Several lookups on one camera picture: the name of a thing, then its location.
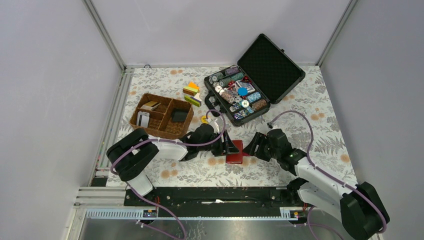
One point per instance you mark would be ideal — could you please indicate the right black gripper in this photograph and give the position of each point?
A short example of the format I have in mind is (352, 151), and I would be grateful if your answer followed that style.
(259, 139)

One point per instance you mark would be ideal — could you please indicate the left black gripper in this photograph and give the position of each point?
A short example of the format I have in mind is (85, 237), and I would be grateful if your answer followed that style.
(226, 147)

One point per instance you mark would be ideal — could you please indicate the red card holder wallet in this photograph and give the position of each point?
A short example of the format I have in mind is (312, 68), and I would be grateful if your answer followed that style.
(236, 154)

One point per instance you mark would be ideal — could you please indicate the black VIP card stack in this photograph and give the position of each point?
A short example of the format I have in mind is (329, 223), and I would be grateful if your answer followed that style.
(179, 115)

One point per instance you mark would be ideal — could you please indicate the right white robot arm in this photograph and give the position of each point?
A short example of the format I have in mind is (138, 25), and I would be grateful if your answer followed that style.
(357, 206)

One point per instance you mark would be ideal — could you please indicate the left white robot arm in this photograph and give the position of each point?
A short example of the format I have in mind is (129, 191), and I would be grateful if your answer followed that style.
(131, 155)

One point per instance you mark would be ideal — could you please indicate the playing card deck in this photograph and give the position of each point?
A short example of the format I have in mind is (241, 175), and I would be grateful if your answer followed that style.
(245, 84)

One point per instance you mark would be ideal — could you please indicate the gold card stack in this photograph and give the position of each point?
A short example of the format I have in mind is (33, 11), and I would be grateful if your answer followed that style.
(150, 106)

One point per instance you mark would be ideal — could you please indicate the white card stack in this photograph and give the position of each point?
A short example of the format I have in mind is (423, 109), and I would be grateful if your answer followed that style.
(143, 119)

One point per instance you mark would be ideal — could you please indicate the yellow big blind button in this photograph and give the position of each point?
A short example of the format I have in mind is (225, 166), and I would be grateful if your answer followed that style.
(204, 120)

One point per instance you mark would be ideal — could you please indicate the green purple toy block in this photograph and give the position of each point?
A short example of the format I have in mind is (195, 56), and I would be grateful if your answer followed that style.
(193, 99)

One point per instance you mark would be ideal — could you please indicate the brown wicker basket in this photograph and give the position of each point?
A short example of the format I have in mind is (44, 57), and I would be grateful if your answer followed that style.
(160, 123)

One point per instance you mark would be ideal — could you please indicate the blue dealer chip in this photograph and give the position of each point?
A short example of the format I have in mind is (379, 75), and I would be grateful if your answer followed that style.
(242, 91)

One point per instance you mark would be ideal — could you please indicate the orange brown toy block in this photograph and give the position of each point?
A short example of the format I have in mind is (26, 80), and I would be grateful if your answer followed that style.
(191, 89)

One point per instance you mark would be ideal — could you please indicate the floral tablecloth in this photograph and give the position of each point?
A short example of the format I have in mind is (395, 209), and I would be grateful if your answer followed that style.
(305, 115)

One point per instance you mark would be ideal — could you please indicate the black poker chip case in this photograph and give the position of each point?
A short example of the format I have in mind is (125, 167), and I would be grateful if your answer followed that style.
(271, 72)

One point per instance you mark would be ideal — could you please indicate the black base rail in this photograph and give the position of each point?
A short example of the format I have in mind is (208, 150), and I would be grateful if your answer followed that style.
(212, 203)

